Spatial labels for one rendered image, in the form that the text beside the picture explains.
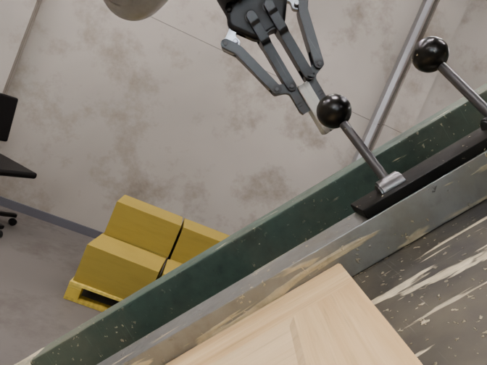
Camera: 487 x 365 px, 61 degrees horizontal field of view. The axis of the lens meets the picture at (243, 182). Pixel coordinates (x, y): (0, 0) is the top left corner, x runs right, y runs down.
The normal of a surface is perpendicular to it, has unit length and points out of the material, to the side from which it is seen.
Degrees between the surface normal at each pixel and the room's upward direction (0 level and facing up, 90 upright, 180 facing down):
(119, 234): 90
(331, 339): 54
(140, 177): 90
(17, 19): 90
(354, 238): 90
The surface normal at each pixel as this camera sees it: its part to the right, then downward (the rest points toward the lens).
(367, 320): -0.52, -0.85
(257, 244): -0.02, 0.07
